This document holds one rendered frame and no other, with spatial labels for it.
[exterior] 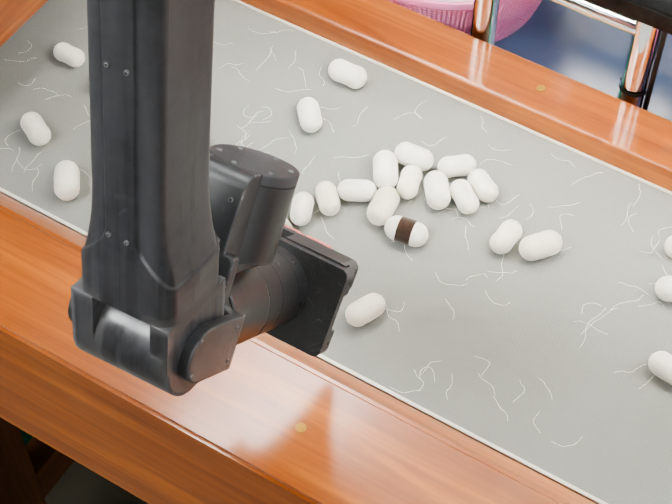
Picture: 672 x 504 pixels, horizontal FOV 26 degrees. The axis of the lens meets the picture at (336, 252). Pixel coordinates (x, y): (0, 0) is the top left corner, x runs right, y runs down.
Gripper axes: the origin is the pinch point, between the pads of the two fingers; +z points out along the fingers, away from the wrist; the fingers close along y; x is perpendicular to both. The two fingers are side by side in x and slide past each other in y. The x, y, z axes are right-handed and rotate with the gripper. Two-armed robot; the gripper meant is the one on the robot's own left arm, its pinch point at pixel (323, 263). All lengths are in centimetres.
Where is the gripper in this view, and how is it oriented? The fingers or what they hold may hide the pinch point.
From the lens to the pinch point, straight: 106.5
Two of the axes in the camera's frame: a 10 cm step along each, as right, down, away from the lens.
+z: 4.0, -1.5, 9.1
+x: -3.3, 9.0, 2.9
